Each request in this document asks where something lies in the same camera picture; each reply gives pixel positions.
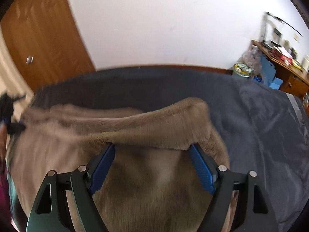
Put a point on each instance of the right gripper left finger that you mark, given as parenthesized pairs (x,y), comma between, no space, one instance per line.
(50,211)

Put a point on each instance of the brown fleece garment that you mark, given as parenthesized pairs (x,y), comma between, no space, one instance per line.
(151,185)

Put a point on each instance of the wooden door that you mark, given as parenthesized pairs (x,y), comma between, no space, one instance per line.
(44,43)

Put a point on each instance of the wooden desk with clutter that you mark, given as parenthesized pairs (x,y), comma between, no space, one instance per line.
(294,80)

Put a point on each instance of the pink sleeve forearm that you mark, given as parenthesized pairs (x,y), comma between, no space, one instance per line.
(5,199)

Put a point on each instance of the blue storage boxes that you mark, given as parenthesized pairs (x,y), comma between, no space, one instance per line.
(265,73)

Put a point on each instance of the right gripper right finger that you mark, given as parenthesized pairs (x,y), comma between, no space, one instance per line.
(253,211)

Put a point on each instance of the dark grey bed cover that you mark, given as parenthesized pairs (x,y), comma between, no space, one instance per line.
(265,130)

